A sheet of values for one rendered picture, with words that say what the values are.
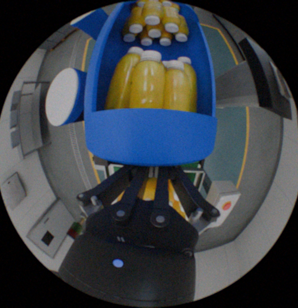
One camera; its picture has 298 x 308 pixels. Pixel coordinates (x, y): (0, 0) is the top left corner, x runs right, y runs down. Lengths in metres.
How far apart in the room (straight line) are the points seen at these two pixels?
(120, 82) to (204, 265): 4.65
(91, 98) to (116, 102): 0.08
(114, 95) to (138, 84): 0.06
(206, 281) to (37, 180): 5.94
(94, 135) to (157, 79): 0.13
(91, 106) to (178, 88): 0.16
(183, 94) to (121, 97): 0.12
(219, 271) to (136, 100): 4.80
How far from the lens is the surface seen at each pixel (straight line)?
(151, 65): 0.20
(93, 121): 0.15
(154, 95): 0.19
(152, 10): 0.38
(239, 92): 0.80
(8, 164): 3.25
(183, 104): 0.22
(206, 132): 0.15
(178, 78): 0.23
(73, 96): 0.46
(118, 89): 0.23
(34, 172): 3.42
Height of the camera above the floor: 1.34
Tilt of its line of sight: 69 degrees down
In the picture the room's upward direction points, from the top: 160 degrees counter-clockwise
